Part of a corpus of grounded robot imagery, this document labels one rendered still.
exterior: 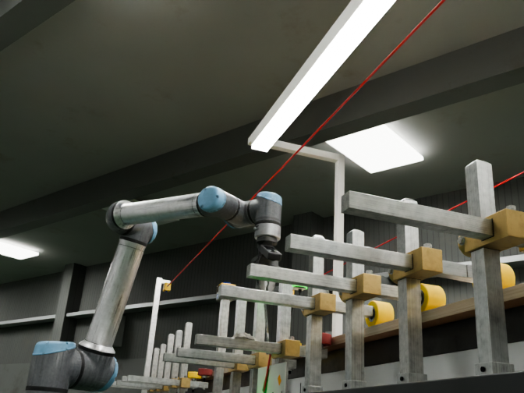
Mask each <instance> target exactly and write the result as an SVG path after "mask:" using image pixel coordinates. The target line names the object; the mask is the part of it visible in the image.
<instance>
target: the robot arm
mask: <svg viewBox="0 0 524 393"><path fill-rule="evenodd" d="M281 203H282V199H281V197H280V196H279V195H278V194H277V193H272V192H260V193H258V194H257V198H256V199H254V200H248V201H242V200H240V199H239V198H237V197H234V196H233V195H231V194H229V193H226V192H225V191H224V190H222V189H220V188H218V187H215V186H208V187H206V188H204V189H203V190H202V191H201V192H200V193H193V194H187V195H182V196H172V197H167V198H161V199H156V200H146V201H140V202H135V203H131V202H129V201H128V200H120V201H117V202H114V203H113V204H112V205H111V206H110V207H109V208H108V210H107V212H106V222H107V224H108V227H109V228H110V229H111V230H112V231H113V232H116V233H118V234H120V238H119V244H118V246H117V249H116V251H115V255H114V258H113V261H112V264H111V266H110V269H109V272H108V276H107V278H106V281H105V284H104V287H103V289H102V292H101V296H100V299H99V301H98V304H97V307H96V310H95V312H94V316H93V319H92V321H91V324H90V328H89V330H88V332H87V336H86V338H85V339H84V340H82V341H81V342H79V344H78V346H77V349H76V343H74V342H58V341H43V342H38V343H37V344H36V345H35V347H34V352H33V354H32V360H31V364H30V371H29V375H28V379H27V386H26V390H25V393H68V389H73V390H80V391H90V392H96V391H105V390H107V389H108V388H110V387H111V385H112V384H113V383H114V381H115V377H117V373H118V363H117V362H116V358H115V357H114V355H115V350H114V349H113V347H112V346H113V343H114V340H115V336H116V334H117V331H118V329H119V325H120V322H121V319H122V315H123V313H124V310H125V308H126V304H127V301H128V298H129V294H130V292H131V289H132V287H133V283H134V280H135V277H136V273H137V271H138V268H139V266H140V261H141V259H142V256H143V252H144V250H145V248H146V246H147V244H150V243H152V242H153V241H152V240H154V239H155V237H156V235H157V231H158V227H157V224H156V222H157V221H170V220H177V219H184V218H197V217H210V216H217V217H220V218H222V219H224V221H225V224H226V225H227V226H228V227H230V228H242V227H246V226H251V225H255V227H254V228H253V230H255V234H254V238H255V239H256V240H257V248H258V255H256V256H255V257H254V258H253V259H252V260H251V264H261V265H267V266H272V267H280V266H278V262H279V261H280V260H281V253H280V252H279V251H277V250H276V249H275V248H274V246H276V245H277V243H278V241H279V240H280V239H281V207H282V204H281ZM264 283H265V281H262V280H257V284H256V289H257V290H263V291H265V288H266V291H269V292H273V291H274V288H275V286H276V285H277V282H272V281H267V287H266V286H265V284H264Z"/></svg>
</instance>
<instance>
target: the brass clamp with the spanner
mask: <svg viewBox="0 0 524 393"><path fill-rule="evenodd" d="M275 343H281V353H279V354H274V353H273V354H272V355H271V356H272V359H277V358H282V359H294V358H297V357H299V352H300V341H296V340H290V339H285V340H282V341H280V342H275Z"/></svg>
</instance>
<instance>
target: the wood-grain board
mask: <svg viewBox="0 0 524 393"><path fill-rule="evenodd" d="M503 296H504V305H505V310H506V309H510V308H513V307H517V306H522V305H524V283H522V284H519V285H514V286H511V287H508V288H505V289H503ZM421 315H422V329H424V328H431V327H434V326H438V325H441V324H447V323H451V322H454V321H457V320H464V319H467V318H470V317H475V316H476V315H475V303H474V297H473V298H469V299H464V300H462V301H458V302H456V303H451V304H448V305H445V306H439V307H437V308H433V309H431V310H426V311H423V312H421ZM396 335H399V327H398V319H395V320H390V321H387V322H384V323H381V324H376V325H374V326H370V327H365V328H364V343H366V342H372V341H375V340H379V339H382V338H388V337H391V336H396ZM342 348H345V334H343V335H338V336H334V337H332V338H331V346H327V347H323V349H327V351H328V352H330V351H333V350H336V349H342ZM228 375H231V372H228V368H224V376H228ZM211 379H214V371H213V372H212V377H207V378H206V381H208V380H211Z"/></svg>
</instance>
